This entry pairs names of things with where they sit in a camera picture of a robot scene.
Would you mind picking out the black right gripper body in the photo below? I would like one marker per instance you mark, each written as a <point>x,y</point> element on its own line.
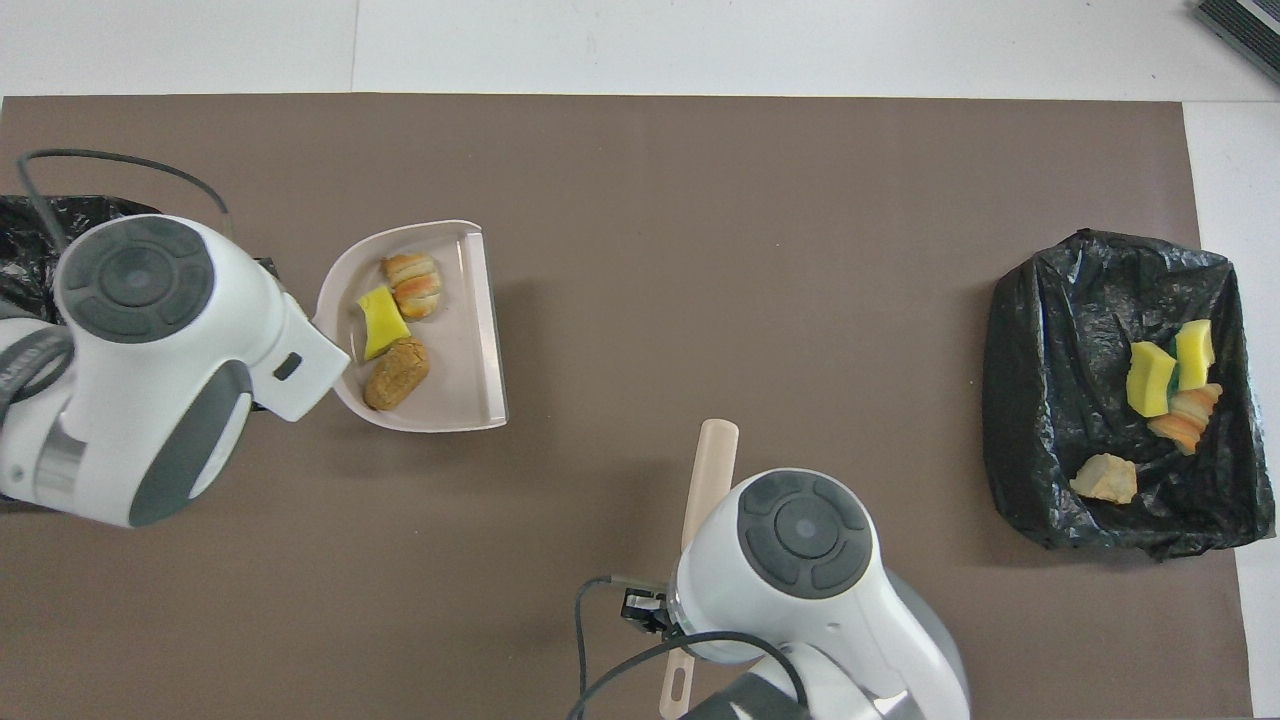
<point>645,608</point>

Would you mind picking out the beige brush black bristles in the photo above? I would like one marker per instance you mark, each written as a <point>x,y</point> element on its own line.
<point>708,470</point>

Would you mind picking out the beige plastic dustpan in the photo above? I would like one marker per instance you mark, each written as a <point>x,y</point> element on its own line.
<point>455,370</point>

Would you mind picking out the brown toy bread roll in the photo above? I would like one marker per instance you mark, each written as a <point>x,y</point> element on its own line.
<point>396,374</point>

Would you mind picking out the striped toy croissant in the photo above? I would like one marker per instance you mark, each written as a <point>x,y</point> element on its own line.
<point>1105,479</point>
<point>1187,420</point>
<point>414,284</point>

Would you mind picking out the notched yellow sponge piece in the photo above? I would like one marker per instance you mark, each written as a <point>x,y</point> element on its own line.
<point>1195,352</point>

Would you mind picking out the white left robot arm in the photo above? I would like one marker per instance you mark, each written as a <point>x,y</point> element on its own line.
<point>150,380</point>

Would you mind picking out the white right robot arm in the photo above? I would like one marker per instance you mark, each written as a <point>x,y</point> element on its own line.
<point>800,560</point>

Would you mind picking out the black trash bag bin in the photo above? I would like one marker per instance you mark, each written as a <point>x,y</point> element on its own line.
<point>1060,380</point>

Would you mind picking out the black bag bin pink patch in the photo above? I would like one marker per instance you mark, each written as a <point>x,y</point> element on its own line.
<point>25,250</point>

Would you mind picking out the brown table mat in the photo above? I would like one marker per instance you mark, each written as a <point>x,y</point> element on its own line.
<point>700,200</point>

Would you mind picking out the dark ribbed panel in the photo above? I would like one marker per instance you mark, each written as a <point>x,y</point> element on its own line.
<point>1245,25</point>

